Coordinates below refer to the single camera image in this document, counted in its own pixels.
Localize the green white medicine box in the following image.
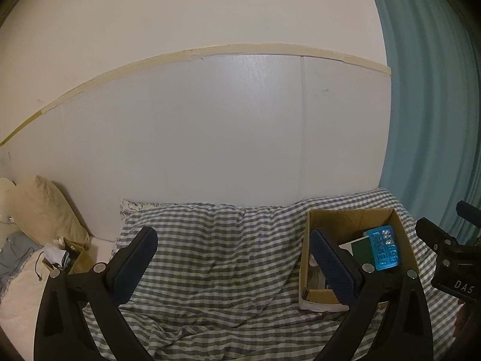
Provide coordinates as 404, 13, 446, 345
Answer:
339, 236, 376, 270

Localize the blue blister pack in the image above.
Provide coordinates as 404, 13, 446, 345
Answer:
365, 225, 400, 270

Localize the open brown cardboard box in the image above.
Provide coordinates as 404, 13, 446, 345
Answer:
299, 208, 418, 312

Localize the teal curtain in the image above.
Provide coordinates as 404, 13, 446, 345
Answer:
375, 0, 480, 244

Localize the small cluttered cardboard box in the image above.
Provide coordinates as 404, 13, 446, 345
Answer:
42, 238, 95, 274

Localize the grey blue garment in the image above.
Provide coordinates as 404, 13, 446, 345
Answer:
0, 231, 43, 298

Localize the cream tufted headboard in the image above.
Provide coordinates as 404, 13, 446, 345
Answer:
0, 178, 19, 248

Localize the beige pillow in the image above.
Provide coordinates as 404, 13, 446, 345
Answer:
7, 175, 90, 247

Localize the grey white checkered blanket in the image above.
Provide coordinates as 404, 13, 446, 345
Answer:
80, 187, 461, 361

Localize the white patterned pillow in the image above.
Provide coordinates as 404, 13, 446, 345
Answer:
114, 199, 173, 250

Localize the black cable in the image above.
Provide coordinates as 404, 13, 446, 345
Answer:
33, 252, 48, 280

